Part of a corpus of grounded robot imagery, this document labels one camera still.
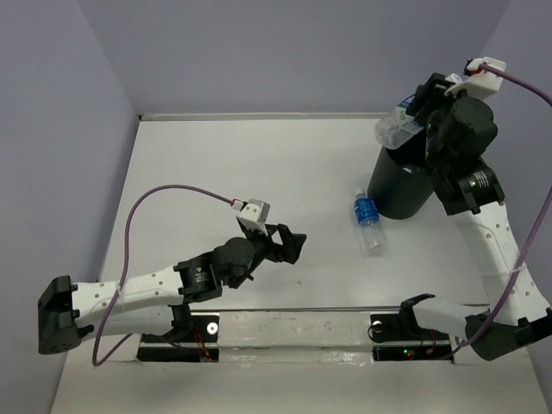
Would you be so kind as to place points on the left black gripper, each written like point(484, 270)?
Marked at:
point(291, 242)

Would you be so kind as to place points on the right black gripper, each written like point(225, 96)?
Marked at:
point(433, 91)

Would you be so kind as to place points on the green white label bottle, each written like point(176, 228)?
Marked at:
point(397, 127)

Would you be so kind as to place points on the blue label bottle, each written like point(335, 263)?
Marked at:
point(368, 220)

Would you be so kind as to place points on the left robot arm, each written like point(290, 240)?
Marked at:
point(157, 303)

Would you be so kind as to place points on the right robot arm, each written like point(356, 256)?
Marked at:
point(519, 314)

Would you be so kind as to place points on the black cylindrical bin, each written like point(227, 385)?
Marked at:
point(400, 184)

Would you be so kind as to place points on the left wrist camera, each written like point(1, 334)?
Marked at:
point(253, 215)

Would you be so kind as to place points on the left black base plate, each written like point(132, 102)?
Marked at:
point(198, 346)

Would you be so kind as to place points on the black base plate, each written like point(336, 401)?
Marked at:
point(198, 346)
point(392, 343)

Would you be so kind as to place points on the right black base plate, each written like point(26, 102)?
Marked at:
point(392, 343)

